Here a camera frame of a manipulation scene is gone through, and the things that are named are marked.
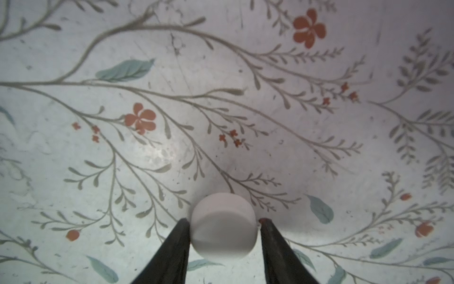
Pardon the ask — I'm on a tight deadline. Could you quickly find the small white bottle cap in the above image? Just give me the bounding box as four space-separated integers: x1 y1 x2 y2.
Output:
190 193 258 264

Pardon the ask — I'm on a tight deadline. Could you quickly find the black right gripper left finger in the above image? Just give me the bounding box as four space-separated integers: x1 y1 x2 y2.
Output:
132 218 190 284

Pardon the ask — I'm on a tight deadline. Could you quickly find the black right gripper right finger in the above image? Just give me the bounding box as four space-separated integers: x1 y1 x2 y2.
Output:
259 218 318 284

